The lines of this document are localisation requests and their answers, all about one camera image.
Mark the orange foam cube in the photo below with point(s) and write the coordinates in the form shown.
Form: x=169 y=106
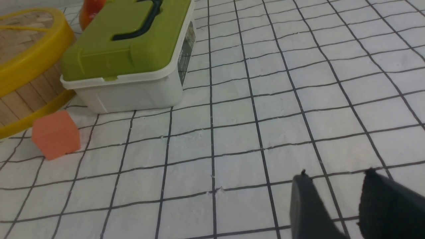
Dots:
x=56 y=135

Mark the white black grid tablecloth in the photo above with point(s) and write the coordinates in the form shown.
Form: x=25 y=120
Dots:
x=333 y=87

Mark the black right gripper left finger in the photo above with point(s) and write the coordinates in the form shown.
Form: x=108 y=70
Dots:
x=308 y=216

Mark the orange red toy pear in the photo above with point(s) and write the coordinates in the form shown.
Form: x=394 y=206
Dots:
x=88 y=11

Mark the green lidded white storage box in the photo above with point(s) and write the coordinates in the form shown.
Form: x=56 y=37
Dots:
x=134 y=55

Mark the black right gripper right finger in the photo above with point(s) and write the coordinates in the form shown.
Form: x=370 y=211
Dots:
x=389 y=210

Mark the bamboo steamer basket yellow rim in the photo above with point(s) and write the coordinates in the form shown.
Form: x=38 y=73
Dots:
x=32 y=44

